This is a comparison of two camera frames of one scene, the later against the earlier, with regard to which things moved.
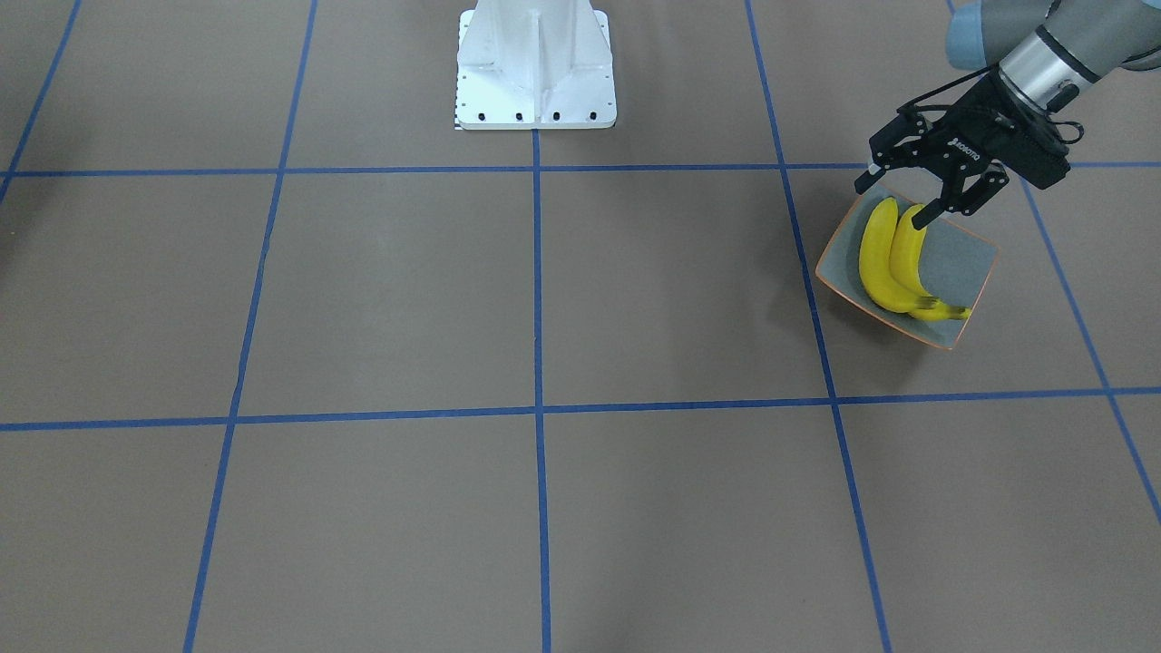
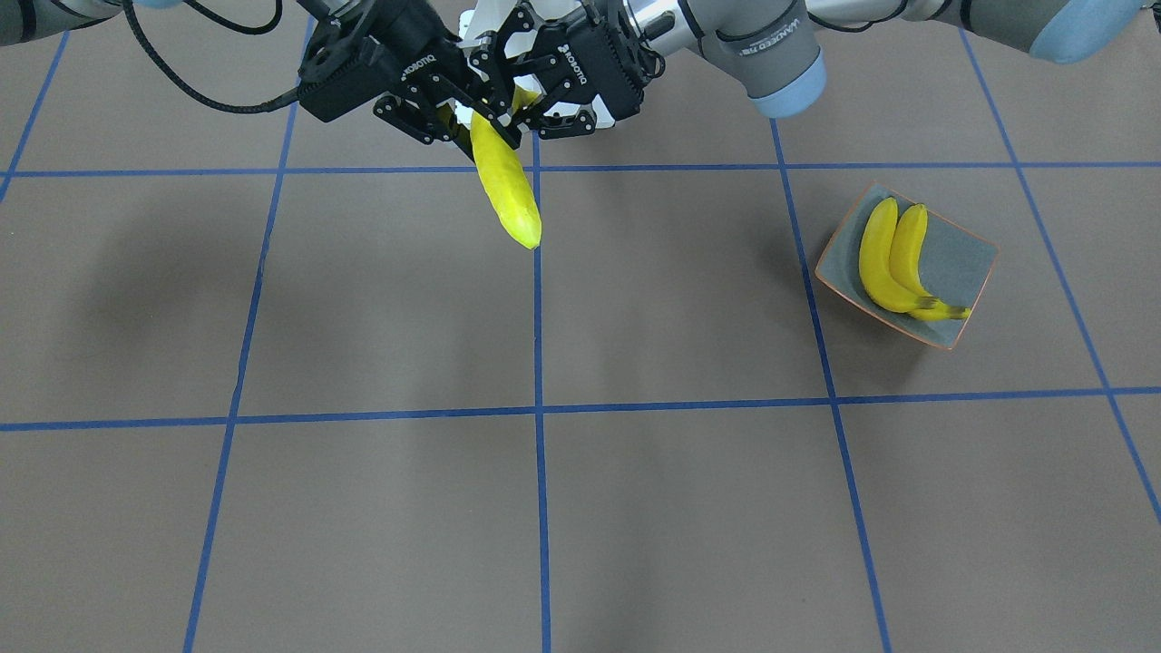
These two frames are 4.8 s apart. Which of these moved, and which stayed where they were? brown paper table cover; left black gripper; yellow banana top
Moved: left black gripper
Stayed: yellow banana top; brown paper table cover
